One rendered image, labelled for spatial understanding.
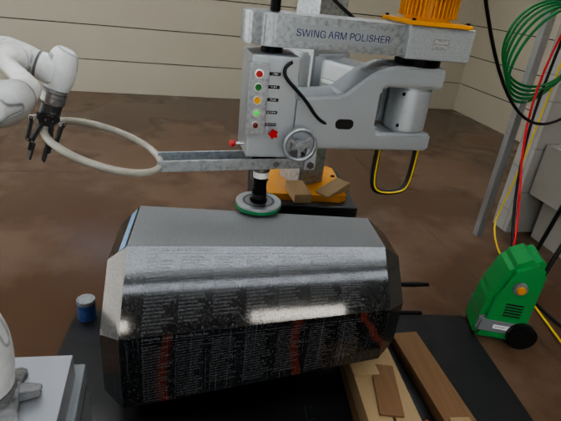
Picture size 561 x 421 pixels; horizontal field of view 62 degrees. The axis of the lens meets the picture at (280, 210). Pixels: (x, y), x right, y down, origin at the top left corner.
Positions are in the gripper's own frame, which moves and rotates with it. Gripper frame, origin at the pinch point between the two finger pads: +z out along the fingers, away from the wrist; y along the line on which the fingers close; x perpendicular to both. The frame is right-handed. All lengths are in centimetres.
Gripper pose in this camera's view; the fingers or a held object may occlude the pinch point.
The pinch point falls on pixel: (37, 152)
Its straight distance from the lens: 204.6
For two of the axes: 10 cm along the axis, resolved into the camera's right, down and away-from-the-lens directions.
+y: 7.1, 1.0, 6.9
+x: -5.7, -4.9, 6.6
